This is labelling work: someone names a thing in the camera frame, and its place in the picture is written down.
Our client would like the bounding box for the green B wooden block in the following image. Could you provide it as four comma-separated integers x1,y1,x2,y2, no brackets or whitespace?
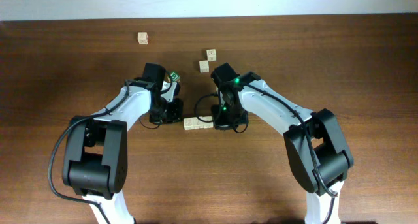
169,72,180,82

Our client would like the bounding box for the plain wooden block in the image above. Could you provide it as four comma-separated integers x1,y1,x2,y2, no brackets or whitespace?
192,117,204,129
137,32,149,45

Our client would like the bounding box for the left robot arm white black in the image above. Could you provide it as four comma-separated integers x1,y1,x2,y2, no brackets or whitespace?
62,63,182,223

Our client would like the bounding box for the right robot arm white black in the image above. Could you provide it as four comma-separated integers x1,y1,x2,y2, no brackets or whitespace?
211,63,354,223

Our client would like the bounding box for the wooden block below upper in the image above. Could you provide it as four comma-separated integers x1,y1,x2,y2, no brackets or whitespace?
199,60,210,73

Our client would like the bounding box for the wooden block upper middle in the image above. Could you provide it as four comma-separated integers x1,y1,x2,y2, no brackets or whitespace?
206,49,217,61

